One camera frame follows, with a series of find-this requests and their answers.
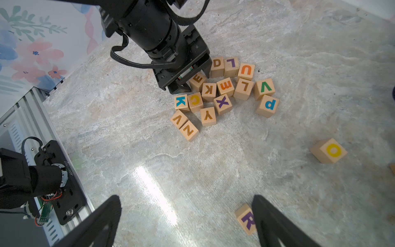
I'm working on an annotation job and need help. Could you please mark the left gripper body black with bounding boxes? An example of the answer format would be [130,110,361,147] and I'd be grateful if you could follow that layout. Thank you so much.
[153,24,213,95]

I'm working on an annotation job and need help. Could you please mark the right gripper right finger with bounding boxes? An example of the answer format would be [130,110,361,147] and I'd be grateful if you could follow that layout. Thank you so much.
[252,195,320,247]

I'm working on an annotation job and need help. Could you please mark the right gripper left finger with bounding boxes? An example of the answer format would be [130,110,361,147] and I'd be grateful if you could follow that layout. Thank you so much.
[55,195,122,247]

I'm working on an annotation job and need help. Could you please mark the brown E letter block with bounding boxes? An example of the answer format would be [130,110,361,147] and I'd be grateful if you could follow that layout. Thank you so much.
[189,72,207,92]

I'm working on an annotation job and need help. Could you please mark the purple R letter block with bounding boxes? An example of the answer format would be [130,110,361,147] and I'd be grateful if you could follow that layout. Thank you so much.
[235,203,257,236]

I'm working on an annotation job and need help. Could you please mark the brown D letter block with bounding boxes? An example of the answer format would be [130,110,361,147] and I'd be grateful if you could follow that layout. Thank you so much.
[210,57,225,78]

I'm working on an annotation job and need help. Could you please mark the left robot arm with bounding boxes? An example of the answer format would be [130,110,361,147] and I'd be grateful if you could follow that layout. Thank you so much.
[80,0,213,95]

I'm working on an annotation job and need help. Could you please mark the teal K letter block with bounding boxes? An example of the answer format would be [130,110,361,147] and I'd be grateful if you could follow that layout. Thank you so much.
[174,94,190,112]

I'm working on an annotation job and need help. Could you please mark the yellow C letter block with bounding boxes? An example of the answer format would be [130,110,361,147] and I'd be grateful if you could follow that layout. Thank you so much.
[188,92,204,113]

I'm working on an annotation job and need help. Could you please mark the brown K letter block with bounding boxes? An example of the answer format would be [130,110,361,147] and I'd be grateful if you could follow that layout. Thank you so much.
[201,82,217,102]

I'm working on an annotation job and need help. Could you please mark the brown V letter block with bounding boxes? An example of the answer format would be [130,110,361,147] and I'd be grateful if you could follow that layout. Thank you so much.
[170,110,189,129]

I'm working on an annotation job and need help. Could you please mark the brown Y letter block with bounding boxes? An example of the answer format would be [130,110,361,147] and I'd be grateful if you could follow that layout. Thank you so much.
[200,107,217,127]

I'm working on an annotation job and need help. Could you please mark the orange E letter block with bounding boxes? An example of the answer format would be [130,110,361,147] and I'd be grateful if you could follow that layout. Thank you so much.
[217,77,235,97]

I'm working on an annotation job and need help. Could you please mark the purple X letter block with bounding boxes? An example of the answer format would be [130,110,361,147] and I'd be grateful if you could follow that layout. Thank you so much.
[214,94,232,116]

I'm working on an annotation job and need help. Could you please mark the brown N letter block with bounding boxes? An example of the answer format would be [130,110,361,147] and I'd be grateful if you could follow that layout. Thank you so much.
[180,120,200,142]

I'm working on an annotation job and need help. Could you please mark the purple L letter block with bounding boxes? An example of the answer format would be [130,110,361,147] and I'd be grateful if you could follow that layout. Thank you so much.
[224,57,240,78]

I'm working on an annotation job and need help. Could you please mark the brown L letter block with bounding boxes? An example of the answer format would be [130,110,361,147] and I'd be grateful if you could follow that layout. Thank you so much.
[233,78,255,101]

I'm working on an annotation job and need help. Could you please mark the orange U letter block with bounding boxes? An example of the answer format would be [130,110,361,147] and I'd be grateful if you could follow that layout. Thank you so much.
[237,63,255,81]

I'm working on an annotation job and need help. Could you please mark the green V letter block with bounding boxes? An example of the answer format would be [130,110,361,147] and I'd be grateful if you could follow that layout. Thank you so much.
[253,78,276,100]

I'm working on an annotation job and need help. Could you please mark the yellow O letter block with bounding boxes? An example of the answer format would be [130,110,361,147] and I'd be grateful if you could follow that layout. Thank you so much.
[309,138,348,164]

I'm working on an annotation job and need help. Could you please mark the teal P letter block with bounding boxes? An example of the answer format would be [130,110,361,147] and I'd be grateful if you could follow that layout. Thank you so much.
[256,95,280,118]

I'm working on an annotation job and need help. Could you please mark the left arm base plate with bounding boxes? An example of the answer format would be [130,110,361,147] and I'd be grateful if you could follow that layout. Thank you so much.
[34,140,86,225]

